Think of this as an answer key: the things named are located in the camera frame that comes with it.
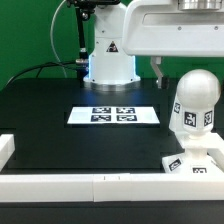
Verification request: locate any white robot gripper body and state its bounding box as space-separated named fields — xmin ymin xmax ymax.
xmin=122 ymin=0 xmax=224 ymax=57

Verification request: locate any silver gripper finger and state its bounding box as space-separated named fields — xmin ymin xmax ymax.
xmin=150 ymin=56 xmax=169 ymax=89

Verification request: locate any white lamp bulb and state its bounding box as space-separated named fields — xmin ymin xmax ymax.
xmin=177 ymin=69 xmax=221 ymax=136

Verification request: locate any white lamp shade cone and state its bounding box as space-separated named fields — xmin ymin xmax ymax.
xmin=169 ymin=96 xmax=184 ymax=134

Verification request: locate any white lamp base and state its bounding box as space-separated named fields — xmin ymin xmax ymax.
xmin=161 ymin=131 xmax=224 ymax=174

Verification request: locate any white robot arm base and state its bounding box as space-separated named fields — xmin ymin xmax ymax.
xmin=83 ymin=3 xmax=141 ymax=91

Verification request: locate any white marker sheet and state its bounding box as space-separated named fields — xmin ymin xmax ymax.
xmin=67 ymin=106 xmax=160 ymax=125

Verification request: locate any grey cable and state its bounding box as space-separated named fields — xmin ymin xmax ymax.
xmin=49 ymin=0 xmax=69 ymax=79

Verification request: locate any black cable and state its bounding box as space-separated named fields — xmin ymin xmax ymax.
xmin=5 ymin=61 xmax=89 ymax=87

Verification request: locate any white front rail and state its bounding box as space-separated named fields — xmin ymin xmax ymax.
xmin=0 ymin=173 xmax=224 ymax=203

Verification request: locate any white rail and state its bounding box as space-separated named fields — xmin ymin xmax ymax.
xmin=0 ymin=173 xmax=224 ymax=203
xmin=0 ymin=134 xmax=15 ymax=171

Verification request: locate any white left rail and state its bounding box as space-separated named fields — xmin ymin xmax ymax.
xmin=0 ymin=134 xmax=15 ymax=171

